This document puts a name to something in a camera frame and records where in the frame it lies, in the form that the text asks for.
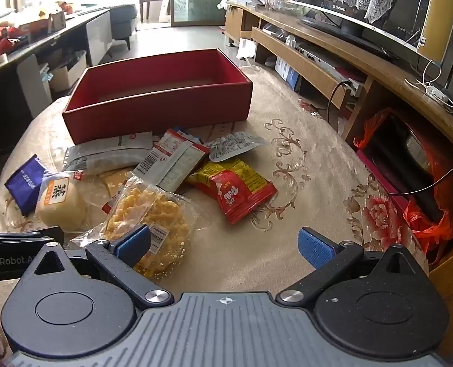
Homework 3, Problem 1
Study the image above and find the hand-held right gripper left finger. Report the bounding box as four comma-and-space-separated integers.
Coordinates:
20, 224, 174, 308

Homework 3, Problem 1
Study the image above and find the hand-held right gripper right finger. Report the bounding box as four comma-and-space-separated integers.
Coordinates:
275, 227, 430, 308

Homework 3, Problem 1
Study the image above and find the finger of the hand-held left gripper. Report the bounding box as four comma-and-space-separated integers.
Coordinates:
0, 219, 64, 243

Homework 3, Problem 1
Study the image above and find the clear bag of yellow crackers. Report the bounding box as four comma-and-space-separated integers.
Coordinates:
69, 174, 200, 281

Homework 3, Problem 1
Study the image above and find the steamed bun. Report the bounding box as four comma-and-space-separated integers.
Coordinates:
35, 172, 87, 234

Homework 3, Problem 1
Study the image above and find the purple snack packet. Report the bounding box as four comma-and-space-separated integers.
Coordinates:
4, 154, 47, 217

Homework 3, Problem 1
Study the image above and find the gold snack packet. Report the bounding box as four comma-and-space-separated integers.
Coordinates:
98, 170, 129, 199

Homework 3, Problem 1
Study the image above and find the red and white snack packet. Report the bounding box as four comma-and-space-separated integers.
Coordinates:
134, 129, 209, 194

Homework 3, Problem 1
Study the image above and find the red and yellow snack packet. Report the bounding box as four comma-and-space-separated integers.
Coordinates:
184, 158, 279, 225

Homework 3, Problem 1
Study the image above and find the red cardboard box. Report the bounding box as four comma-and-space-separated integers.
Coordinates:
62, 48, 254, 144

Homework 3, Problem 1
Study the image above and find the silver snack packet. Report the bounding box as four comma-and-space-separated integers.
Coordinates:
208, 132, 269, 162

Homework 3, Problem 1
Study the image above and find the beige floral tablecloth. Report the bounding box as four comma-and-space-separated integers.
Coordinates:
0, 67, 430, 356

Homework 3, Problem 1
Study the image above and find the orange plastic bag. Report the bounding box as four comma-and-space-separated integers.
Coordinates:
354, 109, 453, 264

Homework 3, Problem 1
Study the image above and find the blue and white box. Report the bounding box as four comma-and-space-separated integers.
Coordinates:
275, 57, 300, 85

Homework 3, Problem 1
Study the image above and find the white set-top box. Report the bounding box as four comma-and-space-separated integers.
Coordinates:
295, 42, 338, 65

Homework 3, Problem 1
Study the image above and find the white power strip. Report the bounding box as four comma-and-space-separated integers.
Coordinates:
425, 84, 451, 102

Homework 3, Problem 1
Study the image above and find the white paper bag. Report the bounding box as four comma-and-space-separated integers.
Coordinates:
236, 38, 258, 62

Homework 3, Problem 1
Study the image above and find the wooden television cabinet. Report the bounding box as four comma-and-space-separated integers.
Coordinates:
224, 2, 453, 154

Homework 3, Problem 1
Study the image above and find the dark coffee table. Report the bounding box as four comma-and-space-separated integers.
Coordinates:
0, 8, 114, 157

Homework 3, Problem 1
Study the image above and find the grey sofa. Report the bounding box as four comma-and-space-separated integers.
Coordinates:
110, 4, 139, 50

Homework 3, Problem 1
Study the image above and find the black curved television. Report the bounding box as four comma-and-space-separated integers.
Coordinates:
290, 0, 437, 62

